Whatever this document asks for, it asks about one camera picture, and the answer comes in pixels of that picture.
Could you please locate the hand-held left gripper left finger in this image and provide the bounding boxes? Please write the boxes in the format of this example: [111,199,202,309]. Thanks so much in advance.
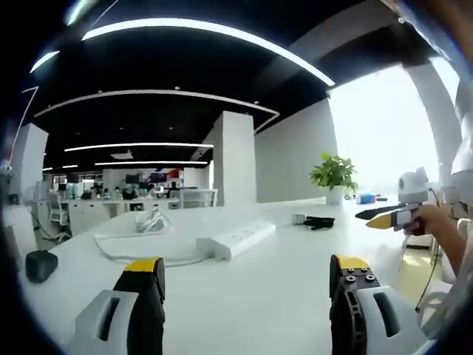
[68,256,166,355]

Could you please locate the row of office desks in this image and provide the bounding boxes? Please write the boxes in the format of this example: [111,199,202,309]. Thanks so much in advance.
[25,190,182,237]

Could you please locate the thin black cable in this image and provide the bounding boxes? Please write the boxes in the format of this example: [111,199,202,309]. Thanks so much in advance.
[415,186,444,314]

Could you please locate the white power strip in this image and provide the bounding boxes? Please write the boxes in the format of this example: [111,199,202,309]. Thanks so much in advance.
[196,218,277,261]

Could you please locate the black cloth bundle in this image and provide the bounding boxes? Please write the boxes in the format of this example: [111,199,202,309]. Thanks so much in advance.
[302,216,336,231]

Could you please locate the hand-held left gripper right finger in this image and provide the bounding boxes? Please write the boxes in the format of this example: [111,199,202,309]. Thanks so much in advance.
[329,254,426,355]

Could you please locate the person's right hand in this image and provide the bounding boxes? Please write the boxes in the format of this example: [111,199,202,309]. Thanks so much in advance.
[413,203,456,235]

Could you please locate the white desk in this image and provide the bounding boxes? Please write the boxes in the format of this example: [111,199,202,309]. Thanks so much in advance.
[16,197,418,355]

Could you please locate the green potted plant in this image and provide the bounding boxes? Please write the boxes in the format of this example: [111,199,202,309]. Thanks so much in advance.
[309,151,359,206]

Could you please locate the white power strip cable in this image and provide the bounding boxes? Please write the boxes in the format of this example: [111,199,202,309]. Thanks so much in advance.
[94,231,205,268]

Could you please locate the black computer mouse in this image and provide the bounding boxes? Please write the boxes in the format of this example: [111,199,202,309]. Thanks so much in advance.
[24,249,59,285]

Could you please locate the white office chair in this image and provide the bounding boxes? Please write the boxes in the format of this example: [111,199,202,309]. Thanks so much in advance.
[44,190,72,237]

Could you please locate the white square pillar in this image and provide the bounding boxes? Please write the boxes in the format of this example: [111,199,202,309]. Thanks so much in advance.
[202,109,259,207]

